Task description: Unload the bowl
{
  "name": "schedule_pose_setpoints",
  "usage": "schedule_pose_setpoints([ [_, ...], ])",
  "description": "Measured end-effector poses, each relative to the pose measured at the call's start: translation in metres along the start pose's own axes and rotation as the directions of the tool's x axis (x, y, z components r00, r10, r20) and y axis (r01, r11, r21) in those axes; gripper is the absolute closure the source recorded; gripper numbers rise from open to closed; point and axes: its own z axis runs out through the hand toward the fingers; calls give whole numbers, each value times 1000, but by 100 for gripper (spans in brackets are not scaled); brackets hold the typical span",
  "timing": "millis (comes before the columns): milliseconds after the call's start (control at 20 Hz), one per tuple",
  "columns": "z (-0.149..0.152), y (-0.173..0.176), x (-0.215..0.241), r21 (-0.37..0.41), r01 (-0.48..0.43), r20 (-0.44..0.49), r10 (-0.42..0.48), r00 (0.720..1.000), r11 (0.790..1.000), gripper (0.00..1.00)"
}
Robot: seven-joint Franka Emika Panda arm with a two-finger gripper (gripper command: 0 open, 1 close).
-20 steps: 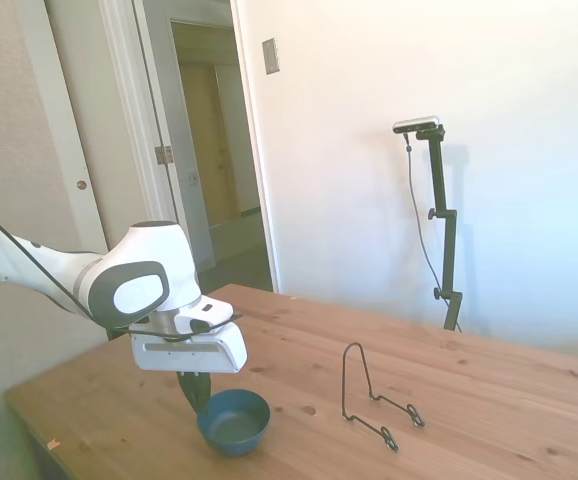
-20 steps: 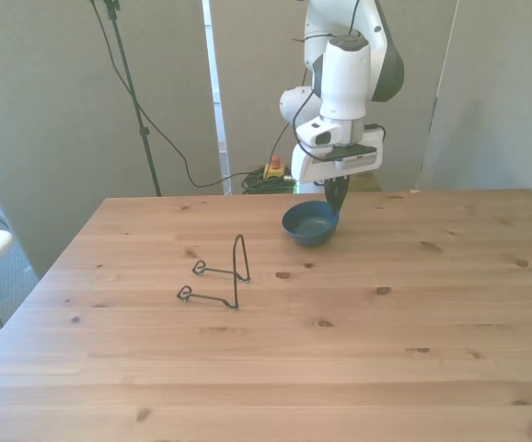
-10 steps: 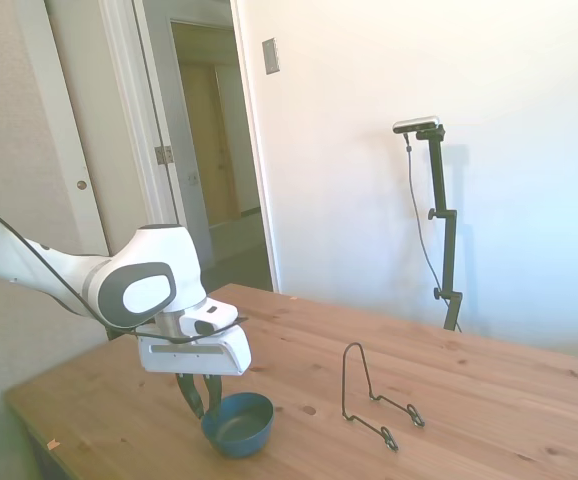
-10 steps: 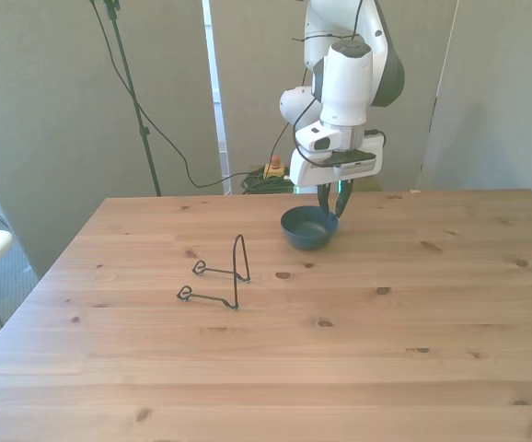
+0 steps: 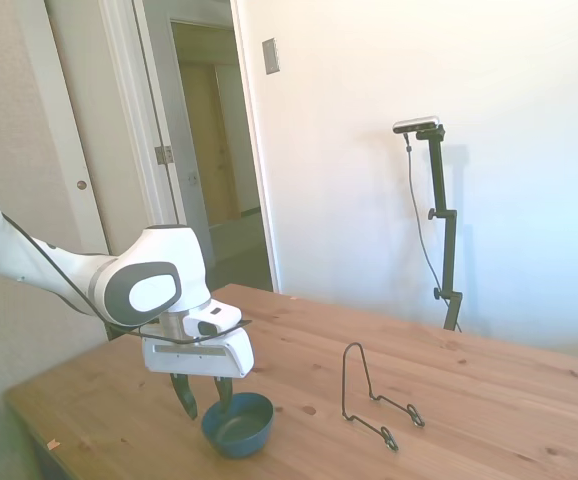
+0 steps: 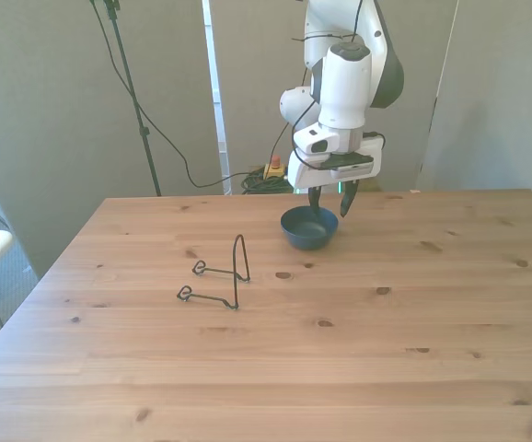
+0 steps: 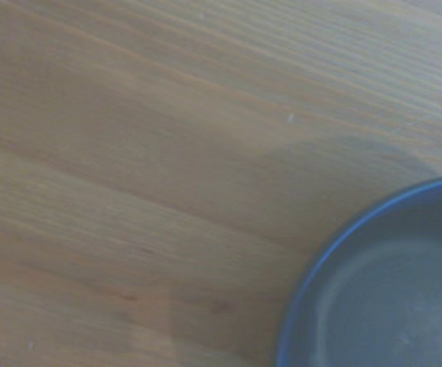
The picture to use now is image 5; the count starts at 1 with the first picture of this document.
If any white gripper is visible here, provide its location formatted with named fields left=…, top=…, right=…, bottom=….
left=141, top=327, right=256, bottom=421

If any dark blue bowl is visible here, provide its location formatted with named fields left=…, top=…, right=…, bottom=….
left=200, top=392, right=275, bottom=460

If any white open door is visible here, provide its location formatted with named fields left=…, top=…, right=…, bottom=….
left=131, top=0, right=216, bottom=269

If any black wire plate stand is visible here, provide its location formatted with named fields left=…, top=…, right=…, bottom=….
left=341, top=342, right=426, bottom=454

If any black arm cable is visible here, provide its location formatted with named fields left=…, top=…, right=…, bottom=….
left=0, top=212, right=254, bottom=347

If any black jointed camera stand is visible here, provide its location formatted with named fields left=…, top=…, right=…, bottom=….
left=415, top=125, right=465, bottom=332

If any grey stereo camera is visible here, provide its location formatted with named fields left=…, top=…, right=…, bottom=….
left=392, top=115, right=443, bottom=135

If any grey wall switch plate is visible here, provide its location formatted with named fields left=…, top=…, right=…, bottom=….
left=261, top=37, right=281, bottom=76

